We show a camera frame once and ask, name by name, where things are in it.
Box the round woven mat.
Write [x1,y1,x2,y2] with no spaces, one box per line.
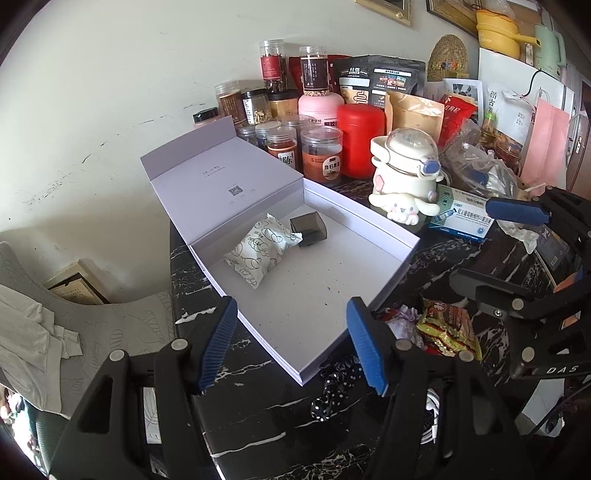
[427,34,469,84]

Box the yellow pot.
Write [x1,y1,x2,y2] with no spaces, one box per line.
[475,10,541,58]

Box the clear plastic bag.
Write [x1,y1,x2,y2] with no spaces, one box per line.
[441,124,527,197]

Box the black flat packet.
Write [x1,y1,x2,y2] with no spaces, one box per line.
[536,226,571,271]

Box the white gift box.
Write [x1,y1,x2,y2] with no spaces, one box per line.
[140,115,421,387]

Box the tall jar with red label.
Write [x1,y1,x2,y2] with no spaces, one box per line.
[259,41,287,90]

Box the small grey plastic box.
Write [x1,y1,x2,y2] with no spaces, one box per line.
[289,211,329,248]

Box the red printed snack bag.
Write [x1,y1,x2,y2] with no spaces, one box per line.
[438,93,478,148]

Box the white cartoon dog cup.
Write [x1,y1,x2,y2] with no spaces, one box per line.
[368,128,446,226]

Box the clear jar with orange label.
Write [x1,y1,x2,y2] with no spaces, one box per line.
[302,127,345,188]

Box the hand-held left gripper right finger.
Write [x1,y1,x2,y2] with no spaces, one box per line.
[345,296,532,480]

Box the leaf patterned chair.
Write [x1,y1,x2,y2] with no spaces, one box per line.
[0,240,178,416]

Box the gold foil snack packet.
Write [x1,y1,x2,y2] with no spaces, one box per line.
[416,298,483,361]

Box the white cloth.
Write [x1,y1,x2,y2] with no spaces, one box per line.
[0,284,84,414]

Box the black oat bag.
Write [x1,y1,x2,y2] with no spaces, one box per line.
[333,54,426,109]

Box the white patterned snack packet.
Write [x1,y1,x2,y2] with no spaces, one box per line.
[223,213,303,290]

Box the white printed card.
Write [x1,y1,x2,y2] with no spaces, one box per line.
[441,78,483,100]

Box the white charging cable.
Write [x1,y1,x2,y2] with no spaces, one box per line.
[422,388,441,444]

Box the black polka dot hair bow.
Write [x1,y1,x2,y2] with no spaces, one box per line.
[310,355,365,421]

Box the kraft paper bag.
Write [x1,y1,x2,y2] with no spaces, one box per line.
[385,91,445,144]

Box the white cabinet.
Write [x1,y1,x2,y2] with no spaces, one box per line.
[478,46,578,116]

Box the black power cable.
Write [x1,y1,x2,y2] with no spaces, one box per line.
[526,68,583,121]

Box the black lidded jar of nuts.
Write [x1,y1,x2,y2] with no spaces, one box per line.
[241,89,273,125]

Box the clear jar with brown contents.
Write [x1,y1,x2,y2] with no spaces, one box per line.
[213,80,245,125]

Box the clear jar with red label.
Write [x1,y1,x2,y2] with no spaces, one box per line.
[267,127,303,174]

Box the gold picture frame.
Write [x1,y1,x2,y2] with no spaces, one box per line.
[355,0,413,26]

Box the pink face mask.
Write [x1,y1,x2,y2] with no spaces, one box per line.
[521,98,571,185]

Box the blue and white medicine box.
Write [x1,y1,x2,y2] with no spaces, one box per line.
[427,185,496,243]

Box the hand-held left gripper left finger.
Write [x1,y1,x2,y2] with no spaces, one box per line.
[48,296,238,480]

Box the pink canister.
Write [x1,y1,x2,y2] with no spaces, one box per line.
[298,91,345,132]

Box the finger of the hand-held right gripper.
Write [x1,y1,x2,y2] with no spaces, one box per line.
[450,268,546,320]
[486,185,591,252]

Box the dark picture frame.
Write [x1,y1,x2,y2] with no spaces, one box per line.
[426,0,481,35]

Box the black lidded yellow jar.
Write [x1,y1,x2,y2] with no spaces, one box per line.
[268,89,300,121]

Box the tall jar with dark label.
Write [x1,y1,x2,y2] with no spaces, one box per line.
[299,45,329,95]

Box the pale green kettle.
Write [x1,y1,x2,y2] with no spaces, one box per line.
[533,23,566,81]

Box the brown wooden door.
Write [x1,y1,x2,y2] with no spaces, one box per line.
[566,78,591,195]

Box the purple tassel ornament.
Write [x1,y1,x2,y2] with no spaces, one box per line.
[379,305,423,347]

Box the crumpled white tissue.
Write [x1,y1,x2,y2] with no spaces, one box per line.
[496,219,541,254]

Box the red canister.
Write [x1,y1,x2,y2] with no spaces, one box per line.
[336,104,386,181]

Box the white paper bag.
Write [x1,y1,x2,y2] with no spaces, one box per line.
[480,80,532,144]

